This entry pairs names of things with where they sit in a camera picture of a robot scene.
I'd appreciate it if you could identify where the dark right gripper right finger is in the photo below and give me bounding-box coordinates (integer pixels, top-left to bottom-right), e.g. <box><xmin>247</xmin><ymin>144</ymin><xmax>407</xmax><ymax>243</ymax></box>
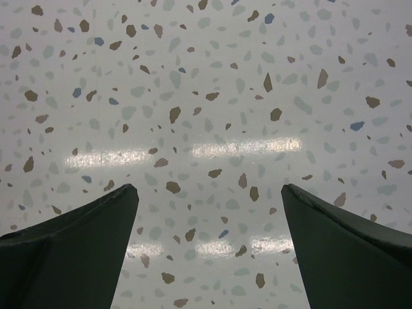
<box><xmin>281</xmin><ymin>184</ymin><xmax>411</xmax><ymax>308</ymax></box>

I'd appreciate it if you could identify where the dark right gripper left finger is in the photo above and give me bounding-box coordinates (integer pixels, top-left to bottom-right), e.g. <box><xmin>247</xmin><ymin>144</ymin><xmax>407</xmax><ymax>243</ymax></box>
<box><xmin>1</xmin><ymin>183</ymin><xmax>139</xmax><ymax>308</ymax></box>

